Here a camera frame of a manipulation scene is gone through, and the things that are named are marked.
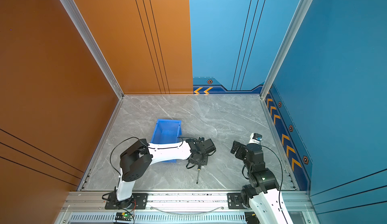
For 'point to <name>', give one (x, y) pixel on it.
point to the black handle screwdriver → (199, 168)
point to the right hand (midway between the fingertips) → (239, 144)
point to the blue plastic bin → (167, 131)
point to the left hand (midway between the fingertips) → (205, 161)
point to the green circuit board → (124, 216)
